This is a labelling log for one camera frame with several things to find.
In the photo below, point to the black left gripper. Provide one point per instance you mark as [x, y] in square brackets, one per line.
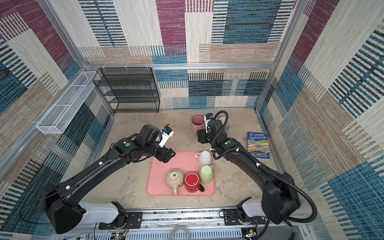
[162, 157]

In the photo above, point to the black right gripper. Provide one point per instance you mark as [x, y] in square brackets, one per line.
[201, 135]

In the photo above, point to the pink ghost mug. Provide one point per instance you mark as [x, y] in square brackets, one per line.
[198, 123]

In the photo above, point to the white ceramic mug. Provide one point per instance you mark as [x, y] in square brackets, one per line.
[204, 158]

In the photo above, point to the pink plastic tray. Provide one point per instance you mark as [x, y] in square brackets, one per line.
[184, 161]

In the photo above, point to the purple ceramic mug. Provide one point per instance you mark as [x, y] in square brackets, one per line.
[226, 123]

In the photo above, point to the beige ceramic teapot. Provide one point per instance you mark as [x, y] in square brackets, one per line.
[174, 180]

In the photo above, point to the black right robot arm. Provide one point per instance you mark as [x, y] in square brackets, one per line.
[280, 196]

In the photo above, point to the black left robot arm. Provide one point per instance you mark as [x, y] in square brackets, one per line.
[63, 203]

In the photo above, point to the light green mug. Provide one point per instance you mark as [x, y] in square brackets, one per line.
[206, 174]

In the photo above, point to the red ceramic mug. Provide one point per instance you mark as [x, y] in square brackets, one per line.
[192, 183]

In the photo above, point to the blue treehouse book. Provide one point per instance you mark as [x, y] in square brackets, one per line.
[258, 146]

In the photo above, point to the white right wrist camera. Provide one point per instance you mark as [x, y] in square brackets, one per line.
[207, 118]

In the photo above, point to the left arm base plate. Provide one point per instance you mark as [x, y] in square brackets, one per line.
[132, 220]

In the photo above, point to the black wire shelf rack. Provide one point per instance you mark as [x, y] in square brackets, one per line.
[128, 90]

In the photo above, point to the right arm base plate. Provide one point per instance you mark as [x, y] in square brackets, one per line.
[231, 218]

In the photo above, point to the white wire mesh basket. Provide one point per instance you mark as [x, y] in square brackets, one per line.
[57, 119]

